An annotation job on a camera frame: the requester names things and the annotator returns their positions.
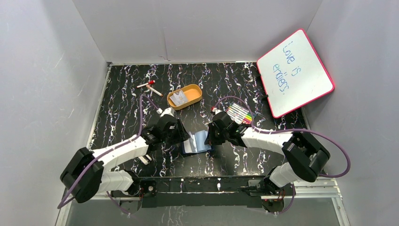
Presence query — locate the blue leather card holder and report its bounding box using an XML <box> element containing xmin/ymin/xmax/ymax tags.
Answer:
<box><xmin>182</xmin><ymin>130</ymin><xmax>214</xmax><ymax>154</ymax></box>

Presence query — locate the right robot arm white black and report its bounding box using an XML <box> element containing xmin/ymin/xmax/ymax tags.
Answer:
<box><xmin>204</xmin><ymin>112</ymin><xmax>330</xmax><ymax>195</ymax></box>

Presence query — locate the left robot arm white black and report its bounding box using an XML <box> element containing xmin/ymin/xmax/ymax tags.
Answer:
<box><xmin>60</xmin><ymin>114</ymin><xmax>190</xmax><ymax>203</ymax></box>

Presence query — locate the pack of coloured markers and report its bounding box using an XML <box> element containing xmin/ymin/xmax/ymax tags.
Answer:
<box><xmin>226</xmin><ymin>102</ymin><xmax>256</xmax><ymax>124</ymax></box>

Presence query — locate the white eraser block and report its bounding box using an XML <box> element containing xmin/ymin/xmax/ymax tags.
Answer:
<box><xmin>138</xmin><ymin>155</ymin><xmax>152</xmax><ymax>165</ymax></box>

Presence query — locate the orange oval tray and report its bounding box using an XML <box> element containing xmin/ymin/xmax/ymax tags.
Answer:
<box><xmin>167</xmin><ymin>84</ymin><xmax>202</xmax><ymax>111</ymax></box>

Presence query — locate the white marker pen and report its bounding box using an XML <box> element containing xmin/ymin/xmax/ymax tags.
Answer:
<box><xmin>146</xmin><ymin>85</ymin><xmax>163</xmax><ymax>97</ymax></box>

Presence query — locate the red capped marker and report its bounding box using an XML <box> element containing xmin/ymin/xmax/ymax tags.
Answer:
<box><xmin>136</xmin><ymin>80</ymin><xmax>155</xmax><ymax>89</ymax></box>

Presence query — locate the pink framed whiteboard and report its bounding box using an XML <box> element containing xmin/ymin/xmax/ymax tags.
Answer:
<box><xmin>256</xmin><ymin>29</ymin><xmax>335</xmax><ymax>118</ymax></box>

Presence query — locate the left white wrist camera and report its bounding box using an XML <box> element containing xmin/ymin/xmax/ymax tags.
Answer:
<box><xmin>156</xmin><ymin>107</ymin><xmax>175</xmax><ymax>117</ymax></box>

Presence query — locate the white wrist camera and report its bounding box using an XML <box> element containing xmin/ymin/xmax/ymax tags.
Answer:
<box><xmin>211</xmin><ymin>106</ymin><xmax>222</xmax><ymax>115</ymax></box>
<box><xmin>156</xmin><ymin>107</ymin><xmax>175</xmax><ymax>117</ymax></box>

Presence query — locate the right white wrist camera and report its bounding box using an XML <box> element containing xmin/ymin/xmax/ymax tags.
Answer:
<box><xmin>211</xmin><ymin>106</ymin><xmax>222</xmax><ymax>115</ymax></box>

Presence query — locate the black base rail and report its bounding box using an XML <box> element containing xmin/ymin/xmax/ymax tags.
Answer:
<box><xmin>111</xmin><ymin>176</ymin><xmax>296</xmax><ymax>213</ymax></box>

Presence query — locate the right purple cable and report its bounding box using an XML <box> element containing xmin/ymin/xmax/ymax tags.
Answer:
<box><xmin>213</xmin><ymin>96</ymin><xmax>351</xmax><ymax>215</ymax></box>

